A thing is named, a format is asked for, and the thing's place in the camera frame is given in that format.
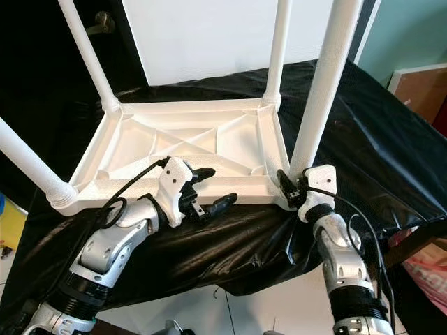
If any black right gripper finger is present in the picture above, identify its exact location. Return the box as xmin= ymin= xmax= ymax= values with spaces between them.
xmin=276 ymin=170 xmax=296 ymax=207

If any white plastic table top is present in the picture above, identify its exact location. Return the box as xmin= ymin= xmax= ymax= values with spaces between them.
xmin=57 ymin=98 xmax=305 ymax=216

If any white plastic table leg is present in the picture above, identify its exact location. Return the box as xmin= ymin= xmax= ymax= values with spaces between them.
xmin=261 ymin=0 xmax=294 ymax=109
xmin=57 ymin=0 xmax=121 ymax=114
xmin=288 ymin=0 xmax=365 ymax=181
xmin=0 ymin=117 xmax=79 ymax=216

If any black plastic table cover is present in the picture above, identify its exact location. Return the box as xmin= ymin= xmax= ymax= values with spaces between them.
xmin=0 ymin=59 xmax=447 ymax=329

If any brown wooden table beam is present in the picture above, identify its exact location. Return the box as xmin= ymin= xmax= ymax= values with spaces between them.
xmin=384 ymin=216 xmax=447 ymax=269

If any pink plastic bag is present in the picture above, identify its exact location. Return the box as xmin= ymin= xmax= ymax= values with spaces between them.
xmin=391 ymin=230 xmax=447 ymax=294

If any brown wooden box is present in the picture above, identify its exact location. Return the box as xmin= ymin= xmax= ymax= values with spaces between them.
xmin=388 ymin=63 xmax=447 ymax=126

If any dark door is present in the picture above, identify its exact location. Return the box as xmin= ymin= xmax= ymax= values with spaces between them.
xmin=0 ymin=0 xmax=147 ymax=161

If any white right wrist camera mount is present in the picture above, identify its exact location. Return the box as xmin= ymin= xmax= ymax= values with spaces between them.
xmin=297 ymin=165 xmax=338 ymax=223

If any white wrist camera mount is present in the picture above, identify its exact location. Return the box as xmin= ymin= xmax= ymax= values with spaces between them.
xmin=155 ymin=157 xmax=196 ymax=228
xmin=297 ymin=165 xmax=338 ymax=223

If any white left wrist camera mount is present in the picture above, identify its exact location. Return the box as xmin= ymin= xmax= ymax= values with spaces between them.
xmin=155 ymin=157 xmax=196 ymax=228

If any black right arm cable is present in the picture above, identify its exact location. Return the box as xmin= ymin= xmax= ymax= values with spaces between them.
xmin=304 ymin=185 xmax=392 ymax=315

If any grey door frame post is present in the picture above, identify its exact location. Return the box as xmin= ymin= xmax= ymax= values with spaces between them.
xmin=349 ymin=0 xmax=381 ymax=67

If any metal door handle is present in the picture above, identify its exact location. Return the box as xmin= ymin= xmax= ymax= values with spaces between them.
xmin=87 ymin=10 xmax=116 ymax=36

